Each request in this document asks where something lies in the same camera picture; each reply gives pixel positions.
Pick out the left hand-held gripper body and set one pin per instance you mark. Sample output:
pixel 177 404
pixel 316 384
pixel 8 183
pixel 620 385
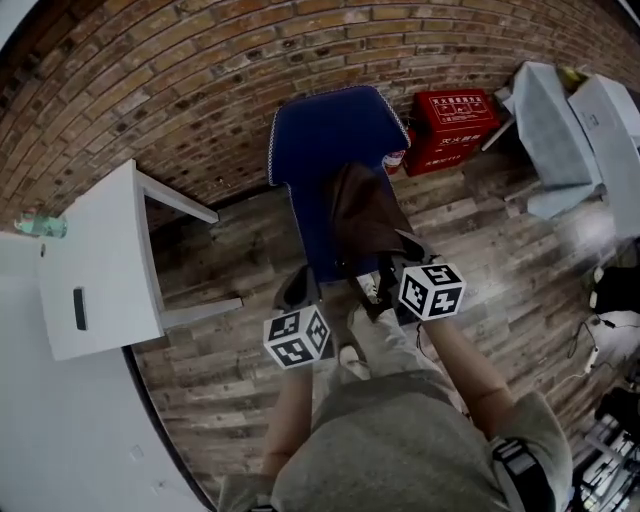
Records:
pixel 295 337

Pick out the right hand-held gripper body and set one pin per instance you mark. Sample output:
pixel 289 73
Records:
pixel 432 292

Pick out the dark brown bag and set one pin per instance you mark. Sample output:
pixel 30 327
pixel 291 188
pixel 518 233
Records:
pixel 367 210

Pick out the blue fabric chair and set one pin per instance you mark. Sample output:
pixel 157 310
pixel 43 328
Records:
pixel 320 140

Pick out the person's left forearm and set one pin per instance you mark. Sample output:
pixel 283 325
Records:
pixel 290 415

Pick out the person's right forearm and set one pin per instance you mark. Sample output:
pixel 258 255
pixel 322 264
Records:
pixel 465 370

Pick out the person's white shoe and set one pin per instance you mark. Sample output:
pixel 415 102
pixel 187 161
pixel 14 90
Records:
pixel 369 290
pixel 354 361

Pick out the person's light grey trousers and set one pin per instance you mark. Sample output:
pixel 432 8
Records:
pixel 395 345

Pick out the person's grey shirt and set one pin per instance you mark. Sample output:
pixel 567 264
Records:
pixel 400 450

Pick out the red fire equipment box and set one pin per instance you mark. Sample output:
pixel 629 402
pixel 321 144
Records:
pixel 452 130

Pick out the white power strip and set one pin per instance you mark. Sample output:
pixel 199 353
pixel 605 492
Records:
pixel 591 359

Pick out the black backpack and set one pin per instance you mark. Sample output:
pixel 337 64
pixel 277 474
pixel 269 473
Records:
pixel 617 290

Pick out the table with pale blue cloth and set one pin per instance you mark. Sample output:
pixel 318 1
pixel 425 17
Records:
pixel 550 140

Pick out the white table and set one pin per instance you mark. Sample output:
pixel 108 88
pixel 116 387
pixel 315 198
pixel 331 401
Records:
pixel 95 280

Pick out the small black device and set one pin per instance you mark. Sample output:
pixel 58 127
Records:
pixel 80 309

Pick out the black and white equipment rack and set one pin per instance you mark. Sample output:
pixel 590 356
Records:
pixel 612 450

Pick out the white cardboard box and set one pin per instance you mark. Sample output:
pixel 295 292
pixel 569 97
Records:
pixel 610 130

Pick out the green plastic bottle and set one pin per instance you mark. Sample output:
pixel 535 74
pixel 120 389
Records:
pixel 45 226

